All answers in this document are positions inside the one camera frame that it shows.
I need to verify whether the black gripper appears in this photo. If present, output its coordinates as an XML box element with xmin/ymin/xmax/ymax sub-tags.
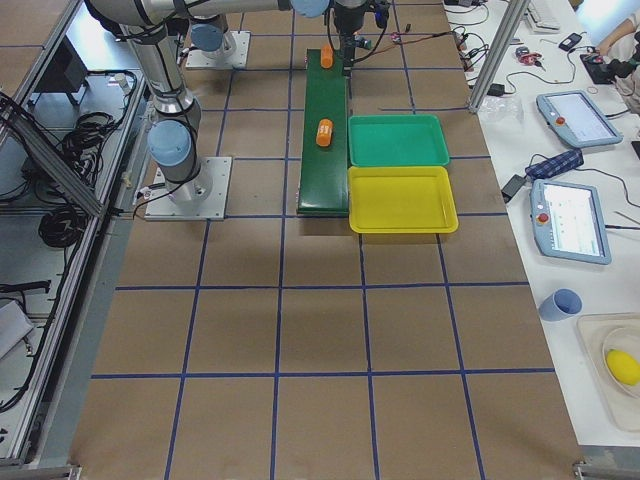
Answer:
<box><xmin>332</xmin><ymin>0</ymin><xmax>368</xmax><ymax>78</ymax></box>

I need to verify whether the plain orange cylinder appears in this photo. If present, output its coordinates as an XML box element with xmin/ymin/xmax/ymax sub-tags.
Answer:
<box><xmin>320</xmin><ymin>43</ymin><xmax>334</xmax><ymax>70</ymax></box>

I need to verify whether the orange cylinder labelled 4680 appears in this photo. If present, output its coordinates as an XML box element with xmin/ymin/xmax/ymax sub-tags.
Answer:
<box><xmin>315</xmin><ymin>118</ymin><xmax>334</xmax><ymax>148</ymax></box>

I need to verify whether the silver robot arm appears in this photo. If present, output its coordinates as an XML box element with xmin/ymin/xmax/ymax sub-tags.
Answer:
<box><xmin>92</xmin><ymin>1</ymin><xmax>293</xmax><ymax>207</ymax></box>

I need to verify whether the green plastic tray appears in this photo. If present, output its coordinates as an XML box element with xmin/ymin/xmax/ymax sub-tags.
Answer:
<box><xmin>348</xmin><ymin>114</ymin><xmax>450</xmax><ymax>167</ymax></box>

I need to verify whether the green conveyor belt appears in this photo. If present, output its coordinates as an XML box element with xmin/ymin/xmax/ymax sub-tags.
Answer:
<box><xmin>297</xmin><ymin>49</ymin><xmax>349</xmax><ymax>216</ymax></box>

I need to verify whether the yellow plastic tray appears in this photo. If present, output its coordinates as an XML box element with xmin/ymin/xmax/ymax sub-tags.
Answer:
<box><xmin>348</xmin><ymin>166</ymin><xmax>459</xmax><ymax>234</ymax></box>

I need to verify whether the black power adapter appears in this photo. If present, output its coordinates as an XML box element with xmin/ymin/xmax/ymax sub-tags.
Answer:
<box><xmin>501</xmin><ymin>174</ymin><xmax>526</xmax><ymax>204</ymax></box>

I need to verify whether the far teach pendant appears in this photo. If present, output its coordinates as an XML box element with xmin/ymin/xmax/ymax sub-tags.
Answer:
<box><xmin>536</xmin><ymin>90</ymin><xmax>623</xmax><ymax>148</ymax></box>

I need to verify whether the teach pendant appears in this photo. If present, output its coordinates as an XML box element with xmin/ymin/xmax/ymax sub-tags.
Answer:
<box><xmin>536</xmin><ymin>90</ymin><xmax>623</xmax><ymax>148</ymax></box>
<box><xmin>530</xmin><ymin>179</ymin><xmax>612</xmax><ymax>265</ymax></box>

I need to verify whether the plaid pencil case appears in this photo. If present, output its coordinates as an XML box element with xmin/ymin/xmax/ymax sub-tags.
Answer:
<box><xmin>525</xmin><ymin>149</ymin><xmax>584</xmax><ymax>180</ymax></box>

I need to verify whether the near teach pendant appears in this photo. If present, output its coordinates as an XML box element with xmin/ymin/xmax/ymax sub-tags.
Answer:
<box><xmin>530</xmin><ymin>179</ymin><xmax>612</xmax><ymax>265</ymax></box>

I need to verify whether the blue plastic cup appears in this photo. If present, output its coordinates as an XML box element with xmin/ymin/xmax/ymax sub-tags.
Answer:
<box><xmin>538</xmin><ymin>288</ymin><xmax>583</xmax><ymax>322</ymax></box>

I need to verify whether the beige tray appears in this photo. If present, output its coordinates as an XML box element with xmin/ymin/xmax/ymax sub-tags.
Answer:
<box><xmin>576</xmin><ymin>313</ymin><xmax>639</xmax><ymax>433</ymax></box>

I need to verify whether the yellow lemon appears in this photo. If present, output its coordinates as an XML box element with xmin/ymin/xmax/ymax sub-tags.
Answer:
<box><xmin>605</xmin><ymin>350</ymin><xmax>639</xmax><ymax>386</ymax></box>

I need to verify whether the red black wire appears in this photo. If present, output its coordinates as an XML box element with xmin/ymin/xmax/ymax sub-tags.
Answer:
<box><xmin>364</xmin><ymin>30</ymin><xmax>456</xmax><ymax>53</ymax></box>

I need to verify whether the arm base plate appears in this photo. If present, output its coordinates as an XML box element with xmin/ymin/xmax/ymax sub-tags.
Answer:
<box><xmin>186</xmin><ymin>30</ymin><xmax>251</xmax><ymax>70</ymax></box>
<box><xmin>144</xmin><ymin>157</ymin><xmax>232</xmax><ymax>221</ymax></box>

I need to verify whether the aluminium frame post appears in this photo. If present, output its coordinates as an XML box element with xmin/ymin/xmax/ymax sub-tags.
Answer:
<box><xmin>468</xmin><ymin>0</ymin><xmax>529</xmax><ymax>113</ymax></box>

